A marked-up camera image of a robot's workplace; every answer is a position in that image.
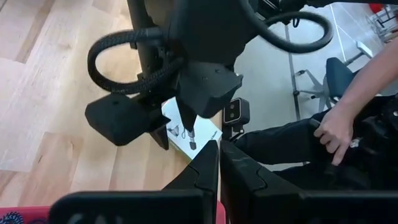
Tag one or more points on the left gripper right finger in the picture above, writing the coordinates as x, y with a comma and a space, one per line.
248, 186

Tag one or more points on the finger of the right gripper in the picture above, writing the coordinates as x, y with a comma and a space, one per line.
208, 90
121, 119

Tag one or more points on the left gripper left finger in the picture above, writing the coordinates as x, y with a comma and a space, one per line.
192, 180

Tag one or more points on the white printed cardboard box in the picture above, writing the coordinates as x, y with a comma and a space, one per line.
205, 133

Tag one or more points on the pink plastic bin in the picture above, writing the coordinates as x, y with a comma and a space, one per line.
37, 214

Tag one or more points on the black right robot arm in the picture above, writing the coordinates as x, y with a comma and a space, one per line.
143, 18

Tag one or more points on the person's forearm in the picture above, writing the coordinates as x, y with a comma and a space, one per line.
373, 77

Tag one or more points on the person's legs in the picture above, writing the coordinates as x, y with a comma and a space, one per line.
280, 146

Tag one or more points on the person's hand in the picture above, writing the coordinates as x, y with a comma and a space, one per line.
335, 133

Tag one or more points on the dark office chair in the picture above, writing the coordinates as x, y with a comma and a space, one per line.
337, 77

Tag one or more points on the small black table camera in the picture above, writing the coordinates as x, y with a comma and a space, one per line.
236, 112

